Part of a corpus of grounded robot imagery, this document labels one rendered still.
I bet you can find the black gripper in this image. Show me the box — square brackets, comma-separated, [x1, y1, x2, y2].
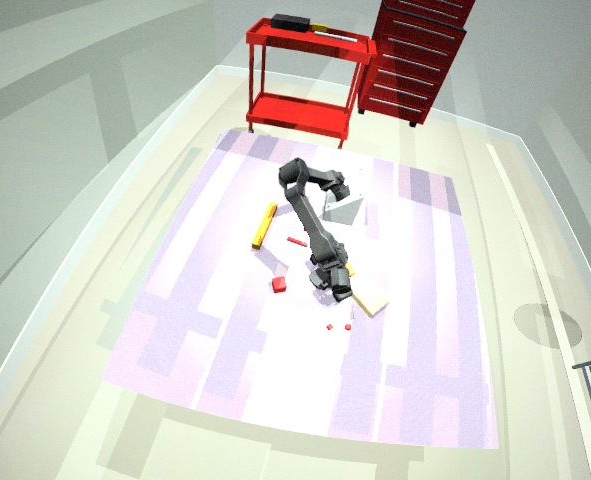
[310, 254, 354, 303]

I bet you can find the red square block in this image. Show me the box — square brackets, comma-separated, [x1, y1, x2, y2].
[272, 277, 286, 293]

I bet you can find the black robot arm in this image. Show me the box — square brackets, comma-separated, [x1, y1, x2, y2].
[278, 157, 351, 294]

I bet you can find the yellow and orange long bar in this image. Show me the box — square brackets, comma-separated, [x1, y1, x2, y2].
[251, 201, 278, 250]

